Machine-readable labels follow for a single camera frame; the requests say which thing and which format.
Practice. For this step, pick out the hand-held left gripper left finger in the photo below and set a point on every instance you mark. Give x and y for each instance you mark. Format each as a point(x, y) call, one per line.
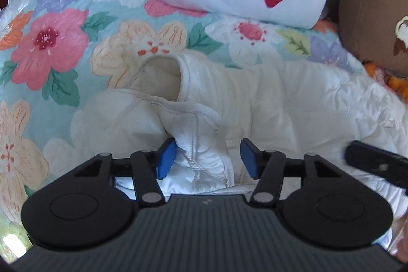
point(165, 160)

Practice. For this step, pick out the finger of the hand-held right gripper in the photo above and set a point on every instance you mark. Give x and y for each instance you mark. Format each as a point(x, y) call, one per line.
point(376, 163)

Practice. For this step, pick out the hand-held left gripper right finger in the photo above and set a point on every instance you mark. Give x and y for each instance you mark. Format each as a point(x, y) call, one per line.
point(249, 157)

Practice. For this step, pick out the white quilted jacket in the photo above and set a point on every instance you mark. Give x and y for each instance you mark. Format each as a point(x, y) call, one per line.
point(287, 100)

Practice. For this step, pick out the orange plush toy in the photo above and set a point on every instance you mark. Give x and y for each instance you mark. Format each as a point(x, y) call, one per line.
point(397, 82)

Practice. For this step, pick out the brown cushion with cloud print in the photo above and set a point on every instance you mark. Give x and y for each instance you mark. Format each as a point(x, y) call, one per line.
point(366, 4)

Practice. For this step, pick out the floral bedspread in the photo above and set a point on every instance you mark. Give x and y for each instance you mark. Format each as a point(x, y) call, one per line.
point(47, 36)

